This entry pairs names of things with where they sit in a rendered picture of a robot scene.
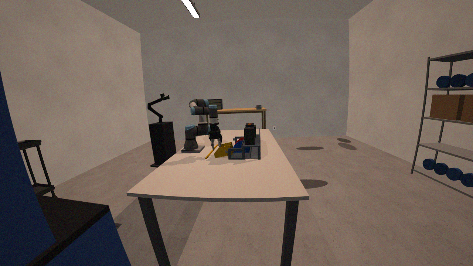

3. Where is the blue open bin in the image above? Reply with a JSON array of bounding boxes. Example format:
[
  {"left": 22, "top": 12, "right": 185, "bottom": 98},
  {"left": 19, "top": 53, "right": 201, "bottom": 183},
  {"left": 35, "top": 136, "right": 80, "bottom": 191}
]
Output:
[{"left": 233, "top": 141, "right": 250, "bottom": 153}]

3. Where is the yellow bin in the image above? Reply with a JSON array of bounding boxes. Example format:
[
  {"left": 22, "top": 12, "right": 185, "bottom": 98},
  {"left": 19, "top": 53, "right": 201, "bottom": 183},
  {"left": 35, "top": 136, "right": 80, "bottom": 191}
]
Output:
[{"left": 214, "top": 142, "right": 233, "bottom": 158}]

